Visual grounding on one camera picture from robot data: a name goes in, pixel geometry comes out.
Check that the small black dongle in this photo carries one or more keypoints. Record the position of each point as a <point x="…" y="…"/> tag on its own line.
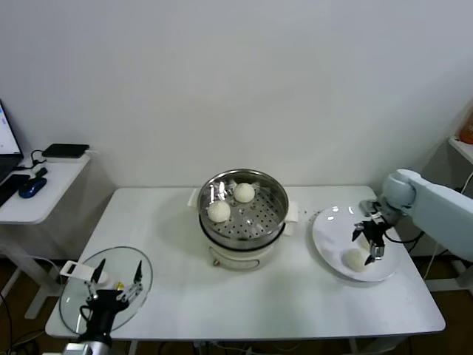
<point x="40" y="172"/>

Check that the orange object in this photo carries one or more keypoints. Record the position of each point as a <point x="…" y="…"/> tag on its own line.
<point x="467" y="133"/>

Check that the black laptop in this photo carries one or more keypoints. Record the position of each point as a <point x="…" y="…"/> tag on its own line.
<point x="7" y="140"/>

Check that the round glass pot lid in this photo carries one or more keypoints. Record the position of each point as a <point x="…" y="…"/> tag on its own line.
<point x="74" y="310"/>

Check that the stainless steel steamer basket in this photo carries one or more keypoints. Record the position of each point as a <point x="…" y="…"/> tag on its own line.
<point x="229" y="242"/>

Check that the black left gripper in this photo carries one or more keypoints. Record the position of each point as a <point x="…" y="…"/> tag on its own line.
<point x="103" y="308"/>

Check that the white electric cooker pot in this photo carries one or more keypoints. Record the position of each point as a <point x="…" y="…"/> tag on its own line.
<point x="236" y="260"/>

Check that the white round plate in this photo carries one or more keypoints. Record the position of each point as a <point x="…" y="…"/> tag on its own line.
<point x="332" y="240"/>

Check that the white side desk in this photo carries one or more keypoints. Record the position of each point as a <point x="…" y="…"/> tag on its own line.
<point x="44" y="203"/>

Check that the white shelf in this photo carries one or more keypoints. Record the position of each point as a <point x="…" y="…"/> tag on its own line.
<point x="462" y="149"/>

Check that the blue computer mouse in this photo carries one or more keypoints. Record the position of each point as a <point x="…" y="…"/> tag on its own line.
<point x="32" y="186"/>

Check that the white steamed baozi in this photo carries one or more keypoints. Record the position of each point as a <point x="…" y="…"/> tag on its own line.
<point x="244" y="192"/>
<point x="354" y="260"/>
<point x="218" y="212"/>
<point x="364" y="245"/>

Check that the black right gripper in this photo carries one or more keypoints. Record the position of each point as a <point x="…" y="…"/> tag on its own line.
<point x="375" y="233"/>

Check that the black smartphone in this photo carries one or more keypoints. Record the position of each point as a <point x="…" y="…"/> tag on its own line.
<point x="11" y="185"/>

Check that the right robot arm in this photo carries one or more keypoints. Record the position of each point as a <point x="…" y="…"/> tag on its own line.
<point x="436" y="203"/>

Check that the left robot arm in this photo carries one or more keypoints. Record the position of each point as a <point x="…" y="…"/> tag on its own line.
<point x="92" y="348"/>

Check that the flat black box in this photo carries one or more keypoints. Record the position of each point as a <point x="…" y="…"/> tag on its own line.
<point x="66" y="149"/>

